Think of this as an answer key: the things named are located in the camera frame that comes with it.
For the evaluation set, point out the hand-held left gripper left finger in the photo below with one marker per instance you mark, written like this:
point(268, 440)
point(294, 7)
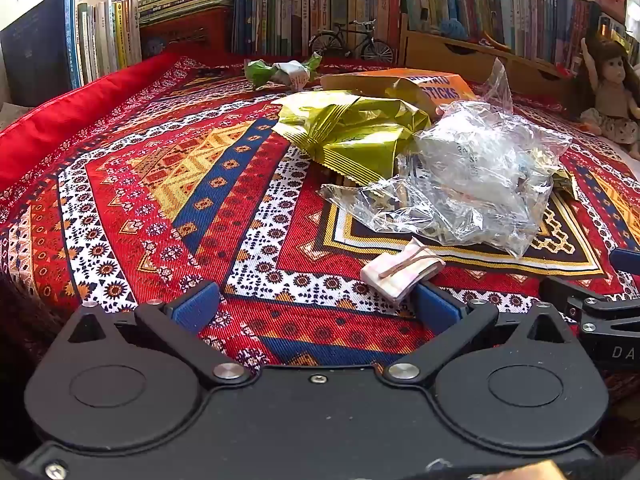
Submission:
point(197, 305)

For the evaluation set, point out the yellow-green foil snack wrapper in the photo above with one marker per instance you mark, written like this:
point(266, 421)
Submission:
point(350, 135)

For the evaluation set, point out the person's left hand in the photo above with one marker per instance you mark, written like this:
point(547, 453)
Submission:
point(525, 471)

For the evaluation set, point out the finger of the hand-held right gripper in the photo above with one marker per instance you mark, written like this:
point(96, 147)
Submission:
point(627, 261)
point(565, 295)

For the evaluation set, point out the red patterned tablecloth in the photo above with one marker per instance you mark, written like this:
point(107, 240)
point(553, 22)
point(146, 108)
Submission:
point(150, 210)

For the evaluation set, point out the clear crumpled plastic bag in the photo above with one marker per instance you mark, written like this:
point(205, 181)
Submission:
point(475, 160)

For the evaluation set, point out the black toy bicycle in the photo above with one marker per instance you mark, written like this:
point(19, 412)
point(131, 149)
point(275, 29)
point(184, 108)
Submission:
point(350, 42)

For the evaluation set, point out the green and white wrapper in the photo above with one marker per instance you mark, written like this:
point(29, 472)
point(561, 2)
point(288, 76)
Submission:
point(260, 72)

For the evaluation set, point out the row of thin pale books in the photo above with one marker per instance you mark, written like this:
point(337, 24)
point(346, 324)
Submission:
point(107, 35)

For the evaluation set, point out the row of upright books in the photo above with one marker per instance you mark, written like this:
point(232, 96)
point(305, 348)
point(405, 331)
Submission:
point(320, 0)
point(500, 0)

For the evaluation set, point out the red patterned box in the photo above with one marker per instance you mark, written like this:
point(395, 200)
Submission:
point(185, 32)

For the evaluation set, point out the orange snack box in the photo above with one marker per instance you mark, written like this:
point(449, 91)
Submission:
point(395, 80)

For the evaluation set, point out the paper packet with band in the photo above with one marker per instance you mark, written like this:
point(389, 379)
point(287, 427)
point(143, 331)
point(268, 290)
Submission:
point(395, 267)

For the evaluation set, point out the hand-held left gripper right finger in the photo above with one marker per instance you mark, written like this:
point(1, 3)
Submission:
point(437, 307)

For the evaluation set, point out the brown-haired doll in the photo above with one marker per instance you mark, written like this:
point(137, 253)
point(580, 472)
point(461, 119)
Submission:
point(607, 85)

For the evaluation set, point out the wooden desk organizer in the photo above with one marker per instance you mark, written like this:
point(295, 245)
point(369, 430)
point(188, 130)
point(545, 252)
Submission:
point(450, 65)

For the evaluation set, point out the large dark blue book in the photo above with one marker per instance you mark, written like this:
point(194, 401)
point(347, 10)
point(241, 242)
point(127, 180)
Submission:
point(37, 50)

